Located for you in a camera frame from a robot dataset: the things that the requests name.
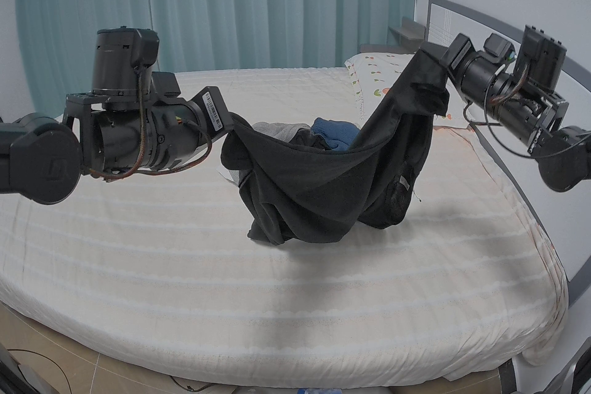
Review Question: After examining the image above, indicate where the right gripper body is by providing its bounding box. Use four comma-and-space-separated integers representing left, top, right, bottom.
439, 33, 538, 144

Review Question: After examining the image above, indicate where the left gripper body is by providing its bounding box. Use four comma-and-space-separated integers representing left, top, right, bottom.
94, 86, 234, 174

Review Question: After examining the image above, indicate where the black polo shirt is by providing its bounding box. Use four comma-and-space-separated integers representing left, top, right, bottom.
221, 46, 451, 247

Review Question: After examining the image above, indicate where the bed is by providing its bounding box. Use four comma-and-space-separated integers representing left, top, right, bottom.
0, 0, 591, 384

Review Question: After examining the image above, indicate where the pile of clothes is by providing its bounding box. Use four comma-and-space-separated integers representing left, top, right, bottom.
253, 117, 361, 152

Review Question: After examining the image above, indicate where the grey bedside table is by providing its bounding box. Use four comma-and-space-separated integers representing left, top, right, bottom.
360, 17, 428, 56

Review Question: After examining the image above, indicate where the white printed pillow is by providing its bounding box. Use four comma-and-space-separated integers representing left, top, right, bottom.
345, 53, 468, 128

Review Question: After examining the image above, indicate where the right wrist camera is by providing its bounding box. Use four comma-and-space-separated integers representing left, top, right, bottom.
484, 34, 516, 62

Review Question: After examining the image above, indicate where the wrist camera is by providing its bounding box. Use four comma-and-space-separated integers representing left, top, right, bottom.
484, 34, 516, 62
151, 71, 182, 99

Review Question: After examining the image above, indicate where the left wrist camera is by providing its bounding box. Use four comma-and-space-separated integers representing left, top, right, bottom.
151, 71, 182, 99

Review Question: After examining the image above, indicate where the black cable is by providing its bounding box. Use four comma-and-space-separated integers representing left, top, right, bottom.
168, 376, 209, 394
9, 348, 72, 394

